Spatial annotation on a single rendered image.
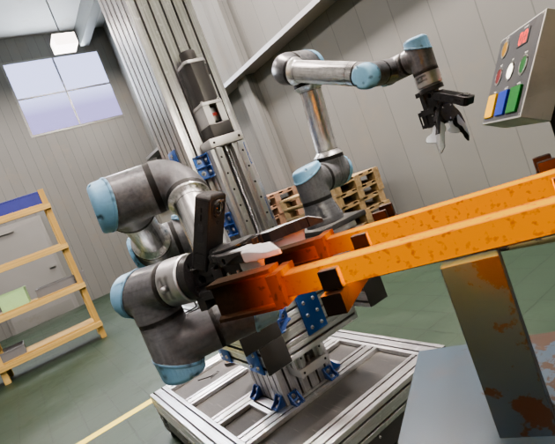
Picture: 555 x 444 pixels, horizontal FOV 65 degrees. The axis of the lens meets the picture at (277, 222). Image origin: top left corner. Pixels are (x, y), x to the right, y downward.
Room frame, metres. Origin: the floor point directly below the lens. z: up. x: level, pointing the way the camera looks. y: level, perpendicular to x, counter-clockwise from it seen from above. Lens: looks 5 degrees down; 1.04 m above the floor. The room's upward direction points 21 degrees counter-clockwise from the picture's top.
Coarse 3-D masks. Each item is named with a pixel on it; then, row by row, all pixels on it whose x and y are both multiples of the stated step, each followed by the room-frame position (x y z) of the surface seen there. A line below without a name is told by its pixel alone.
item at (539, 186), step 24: (480, 192) 0.46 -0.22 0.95; (504, 192) 0.44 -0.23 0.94; (528, 192) 0.43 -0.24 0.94; (552, 192) 0.42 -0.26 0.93; (408, 216) 0.48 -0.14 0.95; (432, 216) 0.47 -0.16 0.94; (456, 216) 0.46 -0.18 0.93; (312, 240) 0.54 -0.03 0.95; (336, 240) 0.53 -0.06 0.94; (384, 240) 0.50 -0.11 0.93
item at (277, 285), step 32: (480, 224) 0.34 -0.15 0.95; (512, 224) 0.33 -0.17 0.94; (544, 224) 0.32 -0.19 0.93; (352, 256) 0.40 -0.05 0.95; (384, 256) 0.38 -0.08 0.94; (416, 256) 0.37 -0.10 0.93; (448, 256) 0.36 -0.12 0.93; (224, 288) 0.47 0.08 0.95; (256, 288) 0.45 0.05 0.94; (288, 288) 0.42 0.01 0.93; (320, 288) 0.41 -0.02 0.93; (224, 320) 0.46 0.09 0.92
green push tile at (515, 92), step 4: (512, 88) 1.25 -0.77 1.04; (516, 88) 1.22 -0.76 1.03; (520, 88) 1.19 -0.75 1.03; (512, 92) 1.24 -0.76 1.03; (516, 92) 1.21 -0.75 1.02; (520, 92) 1.19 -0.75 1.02; (512, 96) 1.24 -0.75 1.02; (516, 96) 1.20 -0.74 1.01; (520, 96) 1.19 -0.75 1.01; (508, 100) 1.26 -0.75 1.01; (512, 100) 1.23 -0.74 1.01; (516, 100) 1.20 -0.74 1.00; (508, 104) 1.25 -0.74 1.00; (512, 104) 1.22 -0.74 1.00; (516, 104) 1.20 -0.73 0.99; (508, 108) 1.25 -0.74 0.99; (512, 108) 1.22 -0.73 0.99; (516, 108) 1.20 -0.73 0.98; (508, 112) 1.24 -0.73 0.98; (512, 112) 1.22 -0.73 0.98
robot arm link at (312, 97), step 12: (300, 84) 1.66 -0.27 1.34; (312, 84) 1.65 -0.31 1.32; (300, 96) 1.70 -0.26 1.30; (312, 96) 1.67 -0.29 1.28; (312, 108) 1.67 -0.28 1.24; (324, 108) 1.68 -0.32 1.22; (312, 120) 1.68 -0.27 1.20; (324, 120) 1.68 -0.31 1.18; (312, 132) 1.70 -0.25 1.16; (324, 132) 1.68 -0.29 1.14; (324, 144) 1.68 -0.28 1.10; (336, 144) 1.70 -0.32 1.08; (324, 156) 1.68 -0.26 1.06; (336, 156) 1.67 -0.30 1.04; (336, 168) 1.67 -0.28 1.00; (348, 168) 1.71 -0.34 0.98; (336, 180) 1.66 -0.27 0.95; (348, 180) 1.73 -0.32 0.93
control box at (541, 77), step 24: (528, 24) 1.25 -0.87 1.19; (552, 24) 1.14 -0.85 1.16; (528, 48) 1.21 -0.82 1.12; (552, 48) 1.14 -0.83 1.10; (504, 72) 1.37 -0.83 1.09; (528, 72) 1.17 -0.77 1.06; (552, 72) 1.15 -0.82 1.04; (528, 96) 1.16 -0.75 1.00; (552, 96) 1.15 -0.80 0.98; (504, 120) 1.29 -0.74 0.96; (528, 120) 1.20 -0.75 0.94
